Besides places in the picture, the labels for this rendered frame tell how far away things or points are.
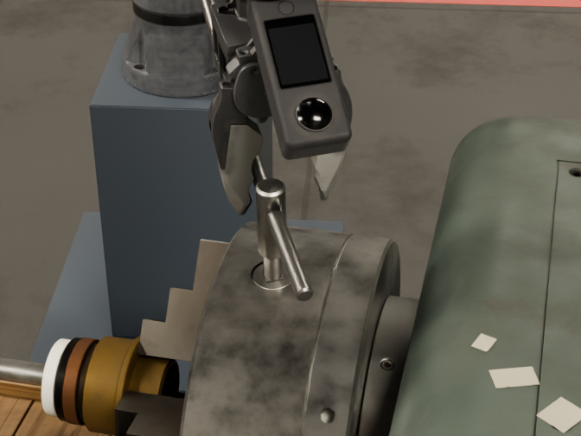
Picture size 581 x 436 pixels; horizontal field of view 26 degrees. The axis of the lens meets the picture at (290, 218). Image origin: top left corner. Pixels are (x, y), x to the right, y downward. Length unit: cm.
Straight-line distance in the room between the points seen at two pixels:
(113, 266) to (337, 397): 75
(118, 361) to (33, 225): 223
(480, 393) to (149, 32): 78
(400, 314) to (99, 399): 26
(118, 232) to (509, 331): 79
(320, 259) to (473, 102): 286
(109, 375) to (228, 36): 32
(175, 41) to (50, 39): 277
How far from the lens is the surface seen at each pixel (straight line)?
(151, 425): 103
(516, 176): 107
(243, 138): 92
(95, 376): 108
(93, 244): 188
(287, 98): 83
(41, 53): 416
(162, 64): 150
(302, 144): 82
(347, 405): 92
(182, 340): 108
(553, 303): 93
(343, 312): 94
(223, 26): 92
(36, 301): 303
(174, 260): 160
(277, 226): 91
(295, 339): 93
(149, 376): 108
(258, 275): 97
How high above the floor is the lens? 181
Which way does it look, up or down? 34 degrees down
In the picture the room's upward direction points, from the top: straight up
